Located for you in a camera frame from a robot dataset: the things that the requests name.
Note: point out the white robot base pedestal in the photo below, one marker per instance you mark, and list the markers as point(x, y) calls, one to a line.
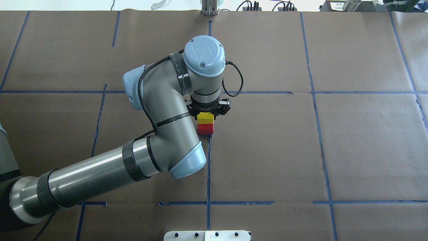
point(208, 235)

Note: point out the dark equipment box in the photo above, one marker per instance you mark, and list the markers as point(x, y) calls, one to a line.
point(353, 6)

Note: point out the red wooden block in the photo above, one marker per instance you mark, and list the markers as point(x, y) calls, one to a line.
point(205, 129)

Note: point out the black power strip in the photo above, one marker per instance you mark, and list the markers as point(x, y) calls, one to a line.
point(284, 6)
point(249, 6)

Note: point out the brown paper table cover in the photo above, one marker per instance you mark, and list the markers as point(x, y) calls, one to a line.
point(328, 140)

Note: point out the black power strip right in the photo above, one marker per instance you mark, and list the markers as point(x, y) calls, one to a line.
point(284, 6)

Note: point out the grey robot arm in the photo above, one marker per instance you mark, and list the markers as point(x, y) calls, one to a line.
point(170, 92)

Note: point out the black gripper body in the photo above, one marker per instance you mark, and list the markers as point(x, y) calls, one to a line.
point(202, 109)

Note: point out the black power strip left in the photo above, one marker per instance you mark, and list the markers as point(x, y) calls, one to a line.
point(249, 6)

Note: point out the yellow wooden block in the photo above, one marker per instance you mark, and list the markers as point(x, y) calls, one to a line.
point(205, 118)

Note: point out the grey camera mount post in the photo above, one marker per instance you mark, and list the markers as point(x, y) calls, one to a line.
point(209, 7)

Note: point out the clear plastic hook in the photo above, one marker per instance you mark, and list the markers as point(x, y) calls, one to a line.
point(158, 4)

